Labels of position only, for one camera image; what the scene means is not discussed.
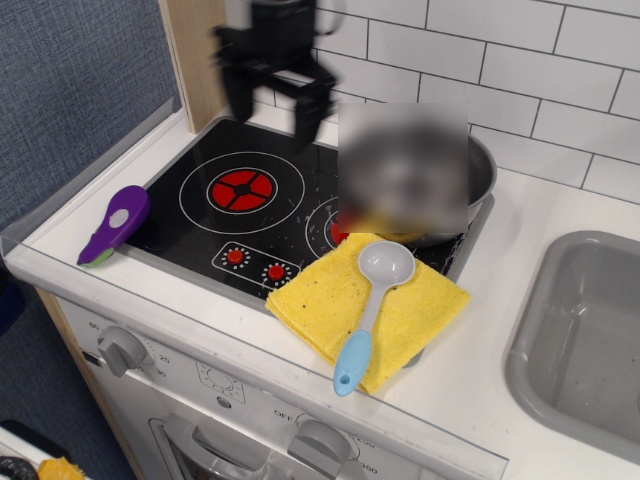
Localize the purple toy eggplant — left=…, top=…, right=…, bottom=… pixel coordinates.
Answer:
left=77, top=185, right=151, bottom=267

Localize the black toy stove top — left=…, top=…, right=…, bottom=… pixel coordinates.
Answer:
left=117, top=116, right=496, bottom=311

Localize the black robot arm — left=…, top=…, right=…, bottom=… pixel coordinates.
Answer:
left=212, top=1, right=337, bottom=151

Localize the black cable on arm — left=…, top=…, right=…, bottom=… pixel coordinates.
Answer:
left=314, top=0, right=347, bottom=37

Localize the grey left oven knob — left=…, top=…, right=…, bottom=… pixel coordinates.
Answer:
left=98, top=326, right=147, bottom=378

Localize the grey right oven knob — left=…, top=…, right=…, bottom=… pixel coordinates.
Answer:
left=287, top=420, right=354, bottom=479

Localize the yellow object at corner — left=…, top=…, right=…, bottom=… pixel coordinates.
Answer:
left=37, top=457, right=87, bottom=480

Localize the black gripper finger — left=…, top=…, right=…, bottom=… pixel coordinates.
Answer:
left=293, top=93, right=333, bottom=151
left=220, top=62, right=275, bottom=123

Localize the grey oven knob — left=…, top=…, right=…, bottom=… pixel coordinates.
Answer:
left=287, top=420, right=354, bottom=479
left=98, top=326, right=147, bottom=378

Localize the white toy oven front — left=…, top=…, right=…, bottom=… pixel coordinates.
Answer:
left=60, top=301, right=507, bottom=479

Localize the stainless steel pot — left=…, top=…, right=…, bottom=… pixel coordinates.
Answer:
left=338, top=120, right=497, bottom=247

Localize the yellow cloth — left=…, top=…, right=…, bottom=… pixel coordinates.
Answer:
left=264, top=232, right=472, bottom=396

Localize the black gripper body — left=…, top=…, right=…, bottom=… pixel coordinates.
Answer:
left=213, top=2, right=336, bottom=99

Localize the grey sink basin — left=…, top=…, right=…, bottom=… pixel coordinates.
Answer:
left=505, top=231, right=639, bottom=463

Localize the grey ladle with blue handle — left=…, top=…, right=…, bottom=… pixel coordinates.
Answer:
left=333, top=240, right=416, bottom=397

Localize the wooden side post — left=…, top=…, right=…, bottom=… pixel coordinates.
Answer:
left=158, top=0, right=227, bottom=134

